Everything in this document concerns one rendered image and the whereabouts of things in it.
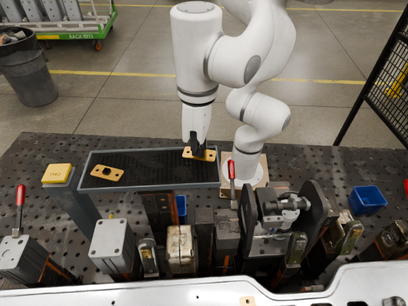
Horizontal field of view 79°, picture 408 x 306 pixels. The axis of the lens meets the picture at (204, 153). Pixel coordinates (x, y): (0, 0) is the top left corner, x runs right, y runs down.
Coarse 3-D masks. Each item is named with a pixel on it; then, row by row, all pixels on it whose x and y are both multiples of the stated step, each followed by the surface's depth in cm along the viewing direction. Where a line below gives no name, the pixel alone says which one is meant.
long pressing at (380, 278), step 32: (32, 288) 62; (64, 288) 62; (96, 288) 62; (128, 288) 62; (160, 288) 62; (192, 288) 62; (224, 288) 62; (256, 288) 62; (352, 288) 62; (384, 288) 62
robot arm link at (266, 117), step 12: (264, 96) 84; (252, 108) 83; (264, 108) 82; (276, 108) 81; (288, 108) 83; (252, 120) 85; (264, 120) 82; (276, 120) 81; (288, 120) 83; (240, 132) 97; (252, 132) 93; (264, 132) 85; (276, 132) 84; (240, 144) 96; (252, 144) 93
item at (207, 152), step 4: (188, 148) 66; (184, 152) 64; (208, 152) 64; (212, 152) 64; (184, 156) 64; (188, 156) 64; (192, 156) 64; (208, 156) 64; (212, 156) 64; (204, 160) 63; (208, 160) 63; (212, 160) 63
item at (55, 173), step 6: (48, 168) 68; (54, 168) 68; (60, 168) 68; (66, 168) 68; (48, 174) 67; (54, 174) 67; (60, 174) 67; (66, 174) 67; (42, 180) 66; (48, 180) 66; (54, 180) 66; (60, 180) 66
